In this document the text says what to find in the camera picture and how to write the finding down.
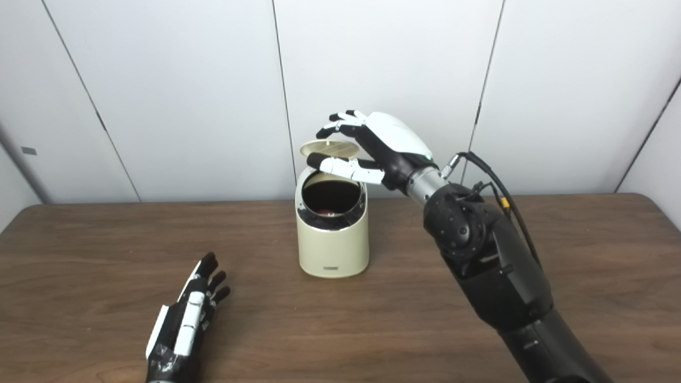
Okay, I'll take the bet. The thin cable with yellow connector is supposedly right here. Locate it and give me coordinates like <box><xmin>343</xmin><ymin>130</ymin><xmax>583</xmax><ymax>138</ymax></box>
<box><xmin>458</xmin><ymin>181</ymin><xmax>512</xmax><ymax>217</ymax></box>

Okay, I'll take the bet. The thick black wrist cable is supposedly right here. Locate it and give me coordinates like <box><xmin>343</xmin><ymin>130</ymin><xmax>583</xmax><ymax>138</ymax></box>
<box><xmin>441</xmin><ymin>151</ymin><xmax>542</xmax><ymax>268</ymax></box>

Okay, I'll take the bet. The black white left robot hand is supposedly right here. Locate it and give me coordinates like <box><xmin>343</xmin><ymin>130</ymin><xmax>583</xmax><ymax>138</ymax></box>
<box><xmin>145</xmin><ymin>252</ymin><xmax>231</xmax><ymax>383</ymax></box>

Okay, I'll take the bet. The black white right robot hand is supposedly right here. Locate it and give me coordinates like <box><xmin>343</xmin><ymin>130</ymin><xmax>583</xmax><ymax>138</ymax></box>
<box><xmin>306</xmin><ymin>110</ymin><xmax>435</xmax><ymax>192</ymax></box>

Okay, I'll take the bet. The cream round bin lid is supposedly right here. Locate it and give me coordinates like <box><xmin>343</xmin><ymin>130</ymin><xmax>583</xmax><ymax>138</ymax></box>
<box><xmin>300</xmin><ymin>139</ymin><xmax>361</xmax><ymax>161</ymax></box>

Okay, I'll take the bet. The cream-colored bin body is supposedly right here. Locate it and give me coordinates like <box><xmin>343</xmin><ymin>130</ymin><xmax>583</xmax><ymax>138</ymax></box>
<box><xmin>295</xmin><ymin>166</ymin><xmax>370</xmax><ymax>278</ymax></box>

